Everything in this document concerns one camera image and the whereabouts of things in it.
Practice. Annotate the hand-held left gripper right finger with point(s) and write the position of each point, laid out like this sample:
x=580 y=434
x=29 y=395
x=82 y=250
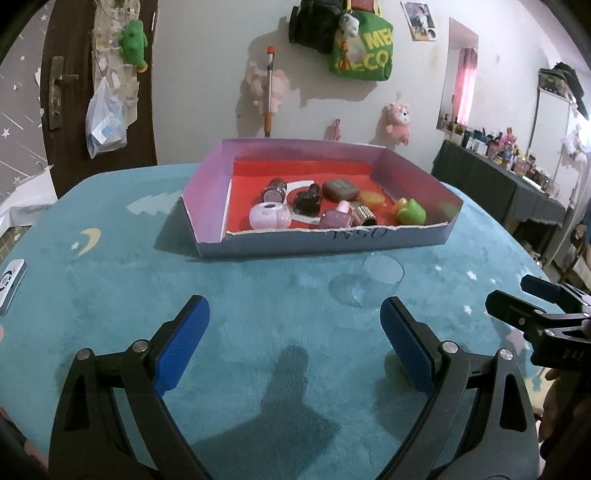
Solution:
x=408 y=347

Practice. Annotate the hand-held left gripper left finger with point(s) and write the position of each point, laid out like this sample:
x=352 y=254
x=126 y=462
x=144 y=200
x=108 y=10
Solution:
x=182 y=346

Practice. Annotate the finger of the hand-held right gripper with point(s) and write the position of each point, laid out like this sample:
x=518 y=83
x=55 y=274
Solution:
x=515 y=311
x=542 y=286

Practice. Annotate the clear glass cup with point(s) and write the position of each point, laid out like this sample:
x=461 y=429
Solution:
x=383 y=272

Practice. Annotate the purple cardboard box red lining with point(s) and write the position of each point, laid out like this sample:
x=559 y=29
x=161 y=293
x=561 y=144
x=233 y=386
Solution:
x=212 y=221

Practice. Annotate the green yellow duck toy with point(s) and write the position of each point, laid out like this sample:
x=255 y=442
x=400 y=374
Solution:
x=408 y=212

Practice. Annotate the purple bottle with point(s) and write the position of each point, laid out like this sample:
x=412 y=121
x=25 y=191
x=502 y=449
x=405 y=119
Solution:
x=334 y=218

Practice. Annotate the orange round disc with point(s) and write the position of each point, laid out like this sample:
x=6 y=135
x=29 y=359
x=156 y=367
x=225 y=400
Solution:
x=371 y=198

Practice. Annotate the black perfume bottle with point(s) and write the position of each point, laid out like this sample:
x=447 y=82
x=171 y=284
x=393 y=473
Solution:
x=308 y=202

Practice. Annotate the person's right hand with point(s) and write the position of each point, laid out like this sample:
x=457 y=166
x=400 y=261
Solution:
x=556 y=406

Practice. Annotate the dark covered side table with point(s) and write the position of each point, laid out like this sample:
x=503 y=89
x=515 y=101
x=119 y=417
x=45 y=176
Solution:
x=489 y=194

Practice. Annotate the studded silver case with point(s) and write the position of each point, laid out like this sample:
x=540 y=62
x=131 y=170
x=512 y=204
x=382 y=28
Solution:
x=363 y=215

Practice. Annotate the row of small bottles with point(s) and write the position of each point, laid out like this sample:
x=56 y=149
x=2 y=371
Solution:
x=503 y=147

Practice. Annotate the pink round case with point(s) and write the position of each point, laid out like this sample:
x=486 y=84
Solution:
x=270 y=216

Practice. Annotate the white flat device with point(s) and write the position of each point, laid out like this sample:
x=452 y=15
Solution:
x=11 y=286

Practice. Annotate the small dark round jar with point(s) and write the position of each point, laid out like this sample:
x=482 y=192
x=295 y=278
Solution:
x=276 y=190

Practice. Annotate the pink curtain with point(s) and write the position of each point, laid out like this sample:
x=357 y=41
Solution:
x=464 y=87

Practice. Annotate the white cloth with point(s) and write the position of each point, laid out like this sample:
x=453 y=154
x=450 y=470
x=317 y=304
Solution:
x=27 y=198

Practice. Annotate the pink bear plush toy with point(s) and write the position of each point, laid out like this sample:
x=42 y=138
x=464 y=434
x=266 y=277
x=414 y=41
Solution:
x=398 y=122

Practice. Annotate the dark brown door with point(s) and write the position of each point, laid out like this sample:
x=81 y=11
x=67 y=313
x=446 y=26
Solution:
x=147 y=115

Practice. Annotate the clear plastic bag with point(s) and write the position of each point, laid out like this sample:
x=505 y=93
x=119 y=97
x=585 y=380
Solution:
x=106 y=124

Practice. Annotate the pale pink plush toy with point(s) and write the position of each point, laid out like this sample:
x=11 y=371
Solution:
x=279 y=90

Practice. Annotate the white orange rod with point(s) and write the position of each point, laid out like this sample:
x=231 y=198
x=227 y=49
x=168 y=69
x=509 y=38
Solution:
x=269 y=83

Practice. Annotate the green tote bag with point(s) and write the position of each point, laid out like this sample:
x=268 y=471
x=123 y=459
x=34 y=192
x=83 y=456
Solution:
x=369 y=57

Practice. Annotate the clear hanging organizer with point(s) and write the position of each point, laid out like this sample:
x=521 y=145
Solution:
x=106 y=50

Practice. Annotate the green plush toy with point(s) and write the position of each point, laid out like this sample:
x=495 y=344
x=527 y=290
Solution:
x=133 y=44

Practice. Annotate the small white plush toy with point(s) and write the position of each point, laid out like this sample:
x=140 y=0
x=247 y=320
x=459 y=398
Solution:
x=349 y=24

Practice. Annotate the black bag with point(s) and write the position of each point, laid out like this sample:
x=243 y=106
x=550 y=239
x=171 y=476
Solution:
x=314 y=23

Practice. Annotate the small pink wall hook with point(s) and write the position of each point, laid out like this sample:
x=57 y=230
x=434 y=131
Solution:
x=334 y=130

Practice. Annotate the wall photo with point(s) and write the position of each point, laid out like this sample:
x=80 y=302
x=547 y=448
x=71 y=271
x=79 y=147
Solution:
x=419 y=21

